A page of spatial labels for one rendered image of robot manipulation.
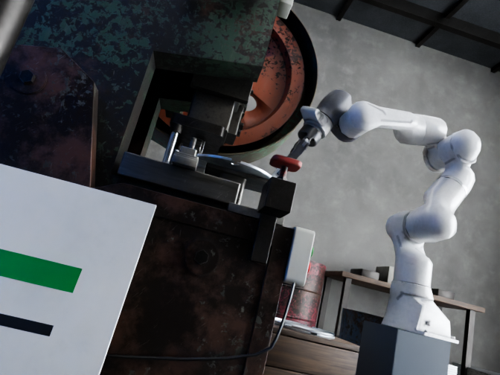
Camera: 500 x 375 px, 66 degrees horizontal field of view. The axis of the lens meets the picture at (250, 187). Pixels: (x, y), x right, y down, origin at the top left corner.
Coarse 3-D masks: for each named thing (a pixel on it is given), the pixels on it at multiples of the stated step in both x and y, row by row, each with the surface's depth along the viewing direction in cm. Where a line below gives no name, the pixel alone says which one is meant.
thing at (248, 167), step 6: (198, 156) 112; (204, 156) 110; (210, 156) 109; (216, 156) 109; (222, 156) 108; (210, 162) 114; (216, 162) 113; (222, 162) 111; (228, 162) 110; (240, 162) 108; (234, 168) 114; (240, 168) 113; (246, 168) 111; (252, 168) 110; (258, 168) 111; (252, 174) 116; (258, 174) 114; (264, 174) 113
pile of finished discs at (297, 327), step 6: (276, 318) 172; (276, 324) 152; (288, 324) 154; (294, 324) 156; (300, 324) 163; (300, 330) 147; (306, 330) 147; (312, 330) 147; (318, 330) 165; (324, 330) 168; (324, 336) 149; (330, 336) 151
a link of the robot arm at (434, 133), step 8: (432, 120) 136; (440, 120) 138; (432, 128) 135; (440, 128) 136; (424, 136) 135; (432, 136) 136; (440, 136) 137; (424, 144) 139; (432, 144) 139; (424, 152) 145; (432, 152) 141; (424, 160) 146; (432, 160) 142; (440, 160) 138; (432, 168) 144; (440, 168) 142
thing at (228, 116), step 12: (204, 96) 118; (216, 96) 119; (192, 108) 117; (204, 108) 117; (216, 108) 118; (228, 108) 119; (204, 120) 117; (216, 120) 117; (228, 120) 118; (240, 120) 122; (228, 132) 120
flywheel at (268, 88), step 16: (272, 32) 175; (288, 32) 175; (272, 48) 176; (288, 48) 173; (272, 64) 174; (288, 64) 173; (272, 80) 172; (288, 80) 172; (256, 96) 169; (272, 96) 171; (288, 96) 168; (160, 112) 157; (256, 112) 168; (272, 112) 168; (288, 112) 166; (256, 128) 162; (272, 128) 164; (224, 144) 159; (240, 144) 160; (256, 144) 167
